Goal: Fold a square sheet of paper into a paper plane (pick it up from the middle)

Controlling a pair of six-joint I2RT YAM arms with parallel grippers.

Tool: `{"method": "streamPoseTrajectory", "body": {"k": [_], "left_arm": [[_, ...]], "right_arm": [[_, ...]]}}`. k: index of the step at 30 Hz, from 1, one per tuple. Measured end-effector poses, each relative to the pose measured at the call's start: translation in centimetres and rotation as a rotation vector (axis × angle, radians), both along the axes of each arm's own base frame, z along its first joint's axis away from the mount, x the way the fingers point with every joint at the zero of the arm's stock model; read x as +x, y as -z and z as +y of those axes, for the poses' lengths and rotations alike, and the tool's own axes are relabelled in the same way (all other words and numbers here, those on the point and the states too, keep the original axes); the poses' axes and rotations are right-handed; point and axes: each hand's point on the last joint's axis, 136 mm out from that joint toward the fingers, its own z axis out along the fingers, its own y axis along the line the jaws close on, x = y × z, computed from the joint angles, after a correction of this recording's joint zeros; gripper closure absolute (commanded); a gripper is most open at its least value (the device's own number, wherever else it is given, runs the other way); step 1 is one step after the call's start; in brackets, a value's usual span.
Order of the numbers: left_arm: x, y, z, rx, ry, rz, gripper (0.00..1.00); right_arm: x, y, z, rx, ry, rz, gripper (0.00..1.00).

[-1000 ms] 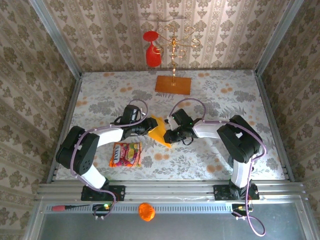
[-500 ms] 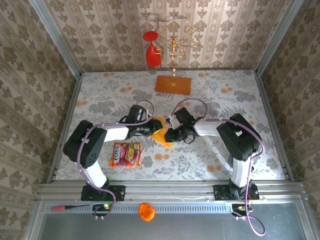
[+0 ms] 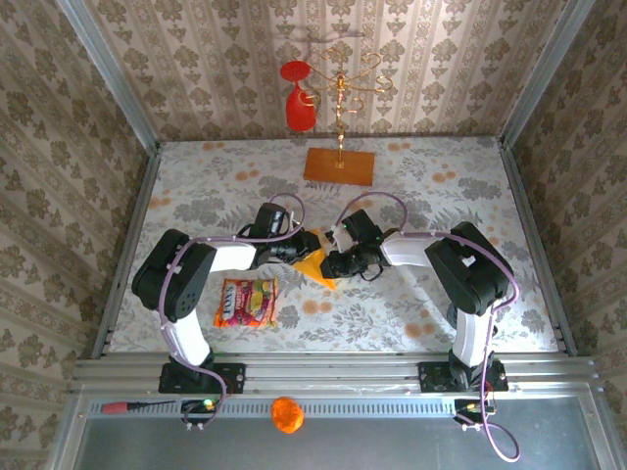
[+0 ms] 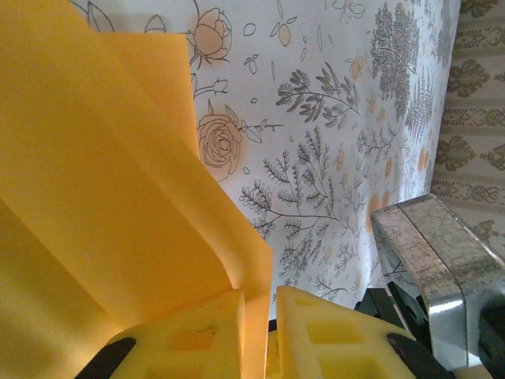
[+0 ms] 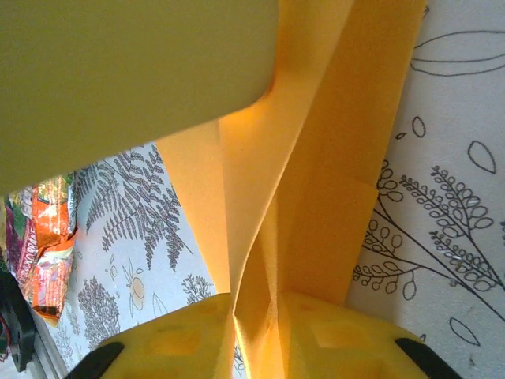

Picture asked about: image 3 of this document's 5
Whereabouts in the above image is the grey metal sheet panel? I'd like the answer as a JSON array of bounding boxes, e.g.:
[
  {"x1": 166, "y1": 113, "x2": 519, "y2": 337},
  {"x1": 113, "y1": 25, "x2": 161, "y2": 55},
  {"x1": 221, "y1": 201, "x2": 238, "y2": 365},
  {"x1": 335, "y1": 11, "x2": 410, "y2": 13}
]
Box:
[{"x1": 72, "y1": 415, "x2": 608, "y2": 470}]

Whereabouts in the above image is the floral tablecloth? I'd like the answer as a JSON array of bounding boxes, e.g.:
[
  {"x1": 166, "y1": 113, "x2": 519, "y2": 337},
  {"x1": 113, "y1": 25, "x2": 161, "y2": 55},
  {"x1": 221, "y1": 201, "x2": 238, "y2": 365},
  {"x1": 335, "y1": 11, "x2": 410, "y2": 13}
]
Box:
[{"x1": 108, "y1": 136, "x2": 559, "y2": 353}]

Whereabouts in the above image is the colourful candy bag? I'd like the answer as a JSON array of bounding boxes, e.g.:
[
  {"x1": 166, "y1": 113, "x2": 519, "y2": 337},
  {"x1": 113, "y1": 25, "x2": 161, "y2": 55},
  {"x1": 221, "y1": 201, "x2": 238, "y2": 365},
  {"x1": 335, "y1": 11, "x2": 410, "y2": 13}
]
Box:
[{"x1": 213, "y1": 277, "x2": 280, "y2": 329}]

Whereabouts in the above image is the gold glass rack stand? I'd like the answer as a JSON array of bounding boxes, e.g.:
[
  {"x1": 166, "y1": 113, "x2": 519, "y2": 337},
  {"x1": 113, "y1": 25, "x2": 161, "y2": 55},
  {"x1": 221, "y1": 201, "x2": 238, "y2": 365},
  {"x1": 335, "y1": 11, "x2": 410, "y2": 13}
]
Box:
[{"x1": 302, "y1": 47, "x2": 396, "y2": 187}]

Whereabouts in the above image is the red wine glass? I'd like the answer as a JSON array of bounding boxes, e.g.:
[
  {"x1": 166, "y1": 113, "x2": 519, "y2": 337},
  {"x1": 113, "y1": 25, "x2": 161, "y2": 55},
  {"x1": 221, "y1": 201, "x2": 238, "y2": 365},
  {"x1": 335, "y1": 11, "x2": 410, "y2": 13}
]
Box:
[{"x1": 279, "y1": 60, "x2": 317, "y2": 132}]

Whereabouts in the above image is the orange mesh ball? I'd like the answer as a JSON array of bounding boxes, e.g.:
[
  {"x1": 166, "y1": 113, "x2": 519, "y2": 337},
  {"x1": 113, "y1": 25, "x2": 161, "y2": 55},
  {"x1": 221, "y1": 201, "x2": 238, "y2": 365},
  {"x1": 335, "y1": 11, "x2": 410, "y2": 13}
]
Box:
[{"x1": 270, "y1": 396, "x2": 305, "y2": 436}]

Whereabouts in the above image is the small circuit board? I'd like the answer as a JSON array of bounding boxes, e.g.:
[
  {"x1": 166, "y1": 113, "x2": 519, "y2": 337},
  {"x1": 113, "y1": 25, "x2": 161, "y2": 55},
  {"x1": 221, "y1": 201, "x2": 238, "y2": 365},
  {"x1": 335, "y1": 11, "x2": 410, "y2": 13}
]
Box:
[
  {"x1": 179, "y1": 399, "x2": 220, "y2": 432},
  {"x1": 453, "y1": 397, "x2": 497, "y2": 432}
]

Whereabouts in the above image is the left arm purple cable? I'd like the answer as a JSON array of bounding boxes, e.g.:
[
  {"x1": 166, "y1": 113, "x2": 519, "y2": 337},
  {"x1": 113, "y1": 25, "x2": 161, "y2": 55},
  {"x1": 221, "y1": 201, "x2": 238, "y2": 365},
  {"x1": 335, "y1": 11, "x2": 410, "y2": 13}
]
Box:
[{"x1": 159, "y1": 193, "x2": 308, "y2": 430}]

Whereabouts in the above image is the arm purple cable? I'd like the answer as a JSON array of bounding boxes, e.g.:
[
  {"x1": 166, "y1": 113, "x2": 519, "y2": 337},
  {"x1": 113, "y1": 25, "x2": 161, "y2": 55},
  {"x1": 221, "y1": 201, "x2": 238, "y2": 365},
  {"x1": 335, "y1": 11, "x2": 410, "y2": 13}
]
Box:
[
  {"x1": 159, "y1": 193, "x2": 308, "y2": 430},
  {"x1": 340, "y1": 191, "x2": 521, "y2": 464}
]

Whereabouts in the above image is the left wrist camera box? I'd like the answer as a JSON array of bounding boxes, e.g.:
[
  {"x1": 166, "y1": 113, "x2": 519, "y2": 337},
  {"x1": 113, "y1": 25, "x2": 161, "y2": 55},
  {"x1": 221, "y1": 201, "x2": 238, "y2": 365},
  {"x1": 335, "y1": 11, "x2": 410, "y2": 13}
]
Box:
[{"x1": 256, "y1": 202, "x2": 297, "y2": 240}]

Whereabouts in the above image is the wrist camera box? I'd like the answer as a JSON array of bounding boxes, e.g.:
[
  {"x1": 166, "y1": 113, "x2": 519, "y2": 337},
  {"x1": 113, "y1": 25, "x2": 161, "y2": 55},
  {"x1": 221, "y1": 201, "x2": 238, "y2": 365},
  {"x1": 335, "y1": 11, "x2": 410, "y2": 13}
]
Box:
[
  {"x1": 327, "y1": 209, "x2": 382, "y2": 252},
  {"x1": 256, "y1": 202, "x2": 297, "y2": 240}
]

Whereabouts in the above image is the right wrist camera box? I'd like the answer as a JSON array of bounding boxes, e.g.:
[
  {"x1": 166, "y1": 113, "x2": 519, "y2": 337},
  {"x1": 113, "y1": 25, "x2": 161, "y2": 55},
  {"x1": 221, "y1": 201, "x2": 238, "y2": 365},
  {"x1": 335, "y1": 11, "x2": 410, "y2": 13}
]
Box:
[{"x1": 327, "y1": 209, "x2": 382, "y2": 252}]

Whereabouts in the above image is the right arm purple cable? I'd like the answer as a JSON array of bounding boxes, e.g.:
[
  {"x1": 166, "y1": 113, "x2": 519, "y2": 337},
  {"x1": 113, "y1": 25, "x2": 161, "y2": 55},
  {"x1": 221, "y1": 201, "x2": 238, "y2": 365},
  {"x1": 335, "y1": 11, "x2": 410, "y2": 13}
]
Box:
[{"x1": 340, "y1": 191, "x2": 521, "y2": 464}]

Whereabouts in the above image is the wide aluminium base rail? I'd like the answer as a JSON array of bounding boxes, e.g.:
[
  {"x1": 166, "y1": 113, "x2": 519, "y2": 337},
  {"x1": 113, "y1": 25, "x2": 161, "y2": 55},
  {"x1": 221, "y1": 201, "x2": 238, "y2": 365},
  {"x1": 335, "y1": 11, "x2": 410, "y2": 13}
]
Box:
[{"x1": 68, "y1": 355, "x2": 602, "y2": 394}]

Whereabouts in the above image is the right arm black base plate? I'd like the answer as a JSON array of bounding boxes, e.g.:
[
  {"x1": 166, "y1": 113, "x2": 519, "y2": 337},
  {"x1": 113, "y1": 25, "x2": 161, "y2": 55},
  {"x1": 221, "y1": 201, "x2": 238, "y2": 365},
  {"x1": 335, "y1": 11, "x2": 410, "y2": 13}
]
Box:
[{"x1": 418, "y1": 360, "x2": 509, "y2": 394}]

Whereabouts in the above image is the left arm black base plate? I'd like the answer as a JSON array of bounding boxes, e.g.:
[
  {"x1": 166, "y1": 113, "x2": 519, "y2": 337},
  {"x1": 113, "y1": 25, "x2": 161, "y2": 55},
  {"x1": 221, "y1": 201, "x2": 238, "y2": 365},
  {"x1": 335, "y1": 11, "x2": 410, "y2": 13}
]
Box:
[{"x1": 158, "y1": 361, "x2": 247, "y2": 396}]

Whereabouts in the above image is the grey slotted cable duct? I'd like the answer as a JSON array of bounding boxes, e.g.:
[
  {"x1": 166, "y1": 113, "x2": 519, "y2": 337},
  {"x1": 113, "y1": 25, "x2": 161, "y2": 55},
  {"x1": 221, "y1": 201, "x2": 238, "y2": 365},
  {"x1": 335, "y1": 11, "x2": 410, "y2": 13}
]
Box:
[{"x1": 85, "y1": 397, "x2": 459, "y2": 419}]

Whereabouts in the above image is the aluminium side rail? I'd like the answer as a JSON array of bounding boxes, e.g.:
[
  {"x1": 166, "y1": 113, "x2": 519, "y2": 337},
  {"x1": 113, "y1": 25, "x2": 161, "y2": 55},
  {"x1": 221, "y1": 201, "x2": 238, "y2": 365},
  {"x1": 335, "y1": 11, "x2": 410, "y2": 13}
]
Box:
[
  {"x1": 91, "y1": 144, "x2": 163, "y2": 358},
  {"x1": 499, "y1": 139, "x2": 579, "y2": 356}
]

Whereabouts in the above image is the red handled screwdriver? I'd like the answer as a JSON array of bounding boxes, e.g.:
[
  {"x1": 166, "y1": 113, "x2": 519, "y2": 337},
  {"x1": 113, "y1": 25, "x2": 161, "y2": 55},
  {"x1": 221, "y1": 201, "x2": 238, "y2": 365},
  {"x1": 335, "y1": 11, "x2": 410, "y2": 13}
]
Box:
[{"x1": 101, "y1": 399, "x2": 177, "y2": 415}]

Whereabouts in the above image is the aluminium corner post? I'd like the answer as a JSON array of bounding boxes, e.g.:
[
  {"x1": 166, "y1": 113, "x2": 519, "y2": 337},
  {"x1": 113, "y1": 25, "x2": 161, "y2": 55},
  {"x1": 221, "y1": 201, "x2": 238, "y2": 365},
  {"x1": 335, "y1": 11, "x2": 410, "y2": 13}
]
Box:
[
  {"x1": 56, "y1": 0, "x2": 163, "y2": 156},
  {"x1": 499, "y1": 0, "x2": 597, "y2": 148}
]

